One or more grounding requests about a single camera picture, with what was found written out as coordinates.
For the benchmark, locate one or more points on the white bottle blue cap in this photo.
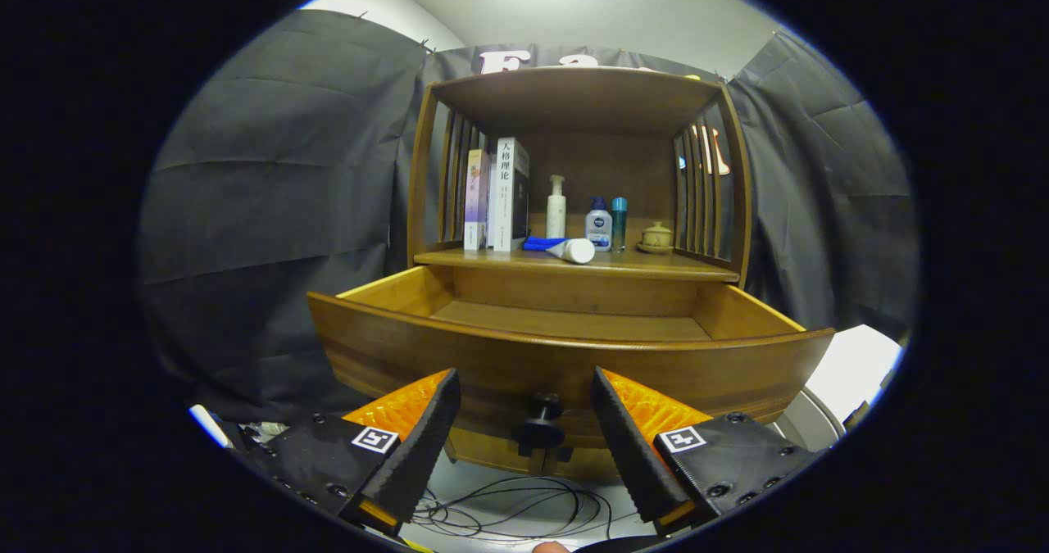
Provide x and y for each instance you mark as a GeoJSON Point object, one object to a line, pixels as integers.
{"type": "Point", "coordinates": [599, 229]}

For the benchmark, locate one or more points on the white book dark portrait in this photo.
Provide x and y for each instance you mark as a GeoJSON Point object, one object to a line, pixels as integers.
{"type": "Point", "coordinates": [504, 197]}

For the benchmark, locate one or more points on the white table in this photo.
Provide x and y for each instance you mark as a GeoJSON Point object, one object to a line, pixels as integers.
{"type": "Point", "coordinates": [856, 364]}

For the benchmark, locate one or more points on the white pump bottle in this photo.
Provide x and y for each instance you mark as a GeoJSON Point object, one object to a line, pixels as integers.
{"type": "Point", "coordinates": [556, 213]}

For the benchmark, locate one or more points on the blue folded cloth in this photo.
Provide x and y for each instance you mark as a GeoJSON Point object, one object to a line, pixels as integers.
{"type": "Point", "coordinates": [537, 243]}

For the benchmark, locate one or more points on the yellow lidded teacup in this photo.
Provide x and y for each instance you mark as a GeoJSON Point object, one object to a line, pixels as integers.
{"type": "Point", "coordinates": [656, 239]}

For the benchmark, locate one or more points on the purple book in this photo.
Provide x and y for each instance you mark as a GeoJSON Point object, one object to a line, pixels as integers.
{"type": "Point", "coordinates": [475, 201]}

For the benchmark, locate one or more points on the brown wooden drawer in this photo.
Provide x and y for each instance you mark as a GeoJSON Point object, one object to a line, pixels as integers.
{"type": "Point", "coordinates": [492, 364]}

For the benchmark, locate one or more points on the brown wooden cabinet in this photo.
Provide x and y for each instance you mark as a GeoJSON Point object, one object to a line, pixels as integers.
{"type": "Point", "coordinates": [606, 160]}

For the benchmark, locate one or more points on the black backdrop cloth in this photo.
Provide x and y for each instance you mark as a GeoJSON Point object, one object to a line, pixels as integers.
{"type": "Point", "coordinates": [270, 209]}

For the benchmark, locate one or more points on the white green tube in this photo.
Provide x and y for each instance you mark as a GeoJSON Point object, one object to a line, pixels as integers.
{"type": "Point", "coordinates": [575, 251]}

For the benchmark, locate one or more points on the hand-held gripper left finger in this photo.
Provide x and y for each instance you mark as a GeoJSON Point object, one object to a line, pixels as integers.
{"type": "Point", "coordinates": [422, 446]}

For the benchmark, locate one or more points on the teal slim bottle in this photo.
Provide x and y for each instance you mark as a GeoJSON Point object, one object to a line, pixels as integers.
{"type": "Point", "coordinates": [619, 225]}

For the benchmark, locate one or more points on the wooden countertop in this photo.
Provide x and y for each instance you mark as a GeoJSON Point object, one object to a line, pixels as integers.
{"type": "Point", "coordinates": [656, 265]}

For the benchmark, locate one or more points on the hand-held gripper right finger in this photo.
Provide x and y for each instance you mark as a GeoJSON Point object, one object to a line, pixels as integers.
{"type": "Point", "coordinates": [633, 446]}

